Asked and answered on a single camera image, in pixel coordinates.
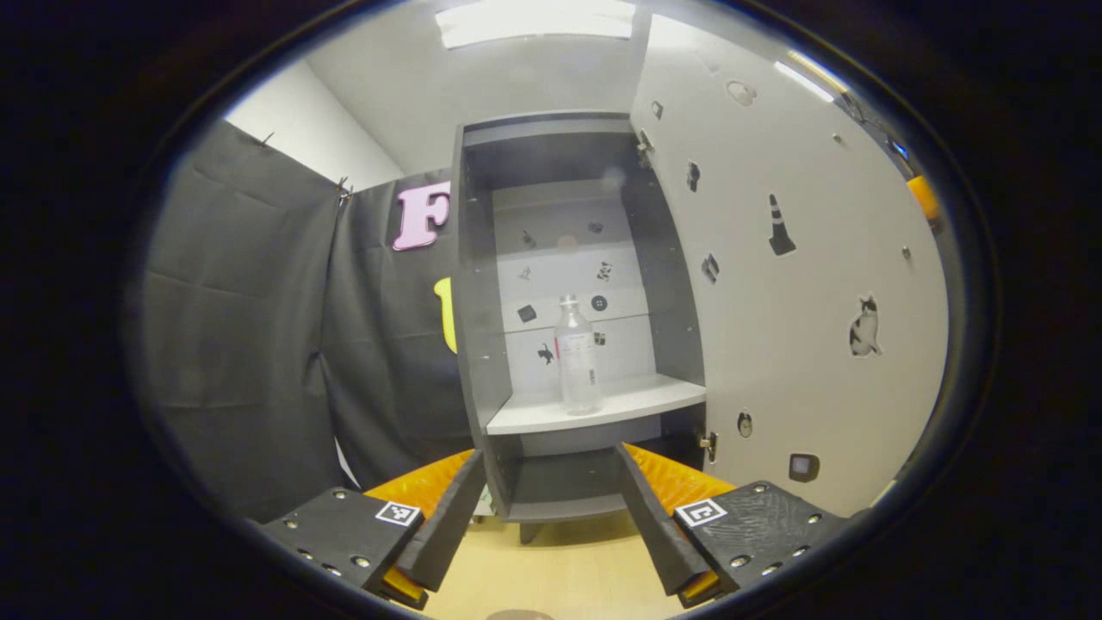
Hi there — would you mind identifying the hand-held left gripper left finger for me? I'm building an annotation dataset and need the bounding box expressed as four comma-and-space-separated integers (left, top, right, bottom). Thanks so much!
258, 448, 488, 611

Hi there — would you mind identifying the clear plastic bottle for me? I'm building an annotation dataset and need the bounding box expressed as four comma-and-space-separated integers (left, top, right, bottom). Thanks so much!
554, 294, 604, 417

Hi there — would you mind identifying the white cabinet shelf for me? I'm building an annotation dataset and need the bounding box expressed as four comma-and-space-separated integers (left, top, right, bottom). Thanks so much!
486, 373, 707, 436

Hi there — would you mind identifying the black backdrop cloth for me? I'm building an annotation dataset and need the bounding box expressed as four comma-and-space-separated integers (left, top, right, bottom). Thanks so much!
138, 119, 474, 522

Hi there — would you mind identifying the light grey cabinet door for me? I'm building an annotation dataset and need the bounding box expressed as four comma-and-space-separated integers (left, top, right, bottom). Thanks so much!
630, 13, 950, 518

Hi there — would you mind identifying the narrow ceiling light panel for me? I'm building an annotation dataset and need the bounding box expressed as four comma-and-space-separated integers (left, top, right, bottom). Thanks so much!
772, 50, 849, 104

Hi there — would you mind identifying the dark grey cabinet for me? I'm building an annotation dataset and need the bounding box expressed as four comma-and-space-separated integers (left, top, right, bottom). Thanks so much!
449, 110, 720, 545

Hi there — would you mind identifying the large ceiling light panel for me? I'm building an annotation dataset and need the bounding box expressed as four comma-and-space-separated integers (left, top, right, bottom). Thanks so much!
435, 0, 638, 50

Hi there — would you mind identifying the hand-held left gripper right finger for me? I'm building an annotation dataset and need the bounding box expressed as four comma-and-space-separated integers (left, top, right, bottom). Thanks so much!
613, 443, 849, 609

